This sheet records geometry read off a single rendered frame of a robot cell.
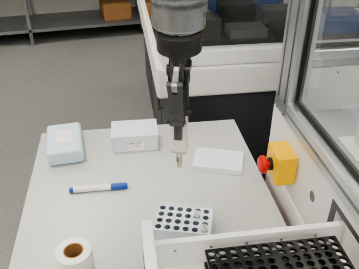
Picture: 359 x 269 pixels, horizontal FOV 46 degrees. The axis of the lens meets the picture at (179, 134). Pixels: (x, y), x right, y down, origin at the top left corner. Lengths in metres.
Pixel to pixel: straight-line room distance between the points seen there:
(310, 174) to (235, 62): 0.56
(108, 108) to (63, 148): 1.86
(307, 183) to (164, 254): 0.33
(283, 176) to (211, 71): 0.51
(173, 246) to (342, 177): 0.30
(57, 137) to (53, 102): 1.97
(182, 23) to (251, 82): 0.74
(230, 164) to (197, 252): 0.39
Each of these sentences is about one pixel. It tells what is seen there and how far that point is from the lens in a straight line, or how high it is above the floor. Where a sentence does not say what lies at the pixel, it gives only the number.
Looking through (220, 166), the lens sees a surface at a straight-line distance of 1.09.
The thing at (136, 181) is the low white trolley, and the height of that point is 0.76.
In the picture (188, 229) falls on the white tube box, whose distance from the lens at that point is 0.89.
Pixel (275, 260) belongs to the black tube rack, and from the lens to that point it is 0.71.
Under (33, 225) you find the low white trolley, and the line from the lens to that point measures 1.00.
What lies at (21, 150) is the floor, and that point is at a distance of 2.67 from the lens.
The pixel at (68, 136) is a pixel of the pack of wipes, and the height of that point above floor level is 0.81.
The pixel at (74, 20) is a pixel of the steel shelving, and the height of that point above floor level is 0.15.
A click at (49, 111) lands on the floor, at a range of 3.03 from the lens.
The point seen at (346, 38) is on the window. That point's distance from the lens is 0.76.
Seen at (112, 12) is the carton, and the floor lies 0.23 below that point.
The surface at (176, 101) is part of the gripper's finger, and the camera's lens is 0.70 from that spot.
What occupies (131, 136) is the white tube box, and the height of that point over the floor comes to 0.81.
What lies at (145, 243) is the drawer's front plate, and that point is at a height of 0.93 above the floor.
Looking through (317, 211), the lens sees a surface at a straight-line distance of 0.87.
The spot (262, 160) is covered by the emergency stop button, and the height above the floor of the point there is 0.89.
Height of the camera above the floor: 1.42
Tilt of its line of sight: 32 degrees down
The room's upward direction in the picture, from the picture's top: straight up
